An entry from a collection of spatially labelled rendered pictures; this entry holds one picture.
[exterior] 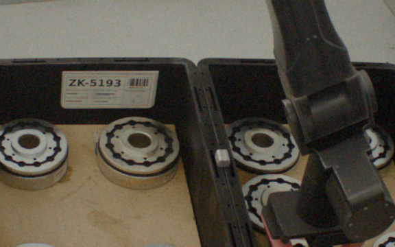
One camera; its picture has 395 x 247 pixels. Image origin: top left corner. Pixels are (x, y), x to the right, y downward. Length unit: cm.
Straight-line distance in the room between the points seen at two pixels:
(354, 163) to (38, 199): 43
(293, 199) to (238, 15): 79
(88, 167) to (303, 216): 33
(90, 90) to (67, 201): 16
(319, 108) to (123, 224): 35
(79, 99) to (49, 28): 45
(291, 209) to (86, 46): 71
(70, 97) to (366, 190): 49
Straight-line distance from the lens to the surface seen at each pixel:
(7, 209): 110
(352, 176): 84
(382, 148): 124
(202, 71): 117
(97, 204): 112
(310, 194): 93
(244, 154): 117
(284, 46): 80
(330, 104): 84
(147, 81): 119
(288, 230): 94
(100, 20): 165
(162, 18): 168
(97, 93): 119
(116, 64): 117
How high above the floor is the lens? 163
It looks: 40 degrees down
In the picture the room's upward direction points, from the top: 10 degrees clockwise
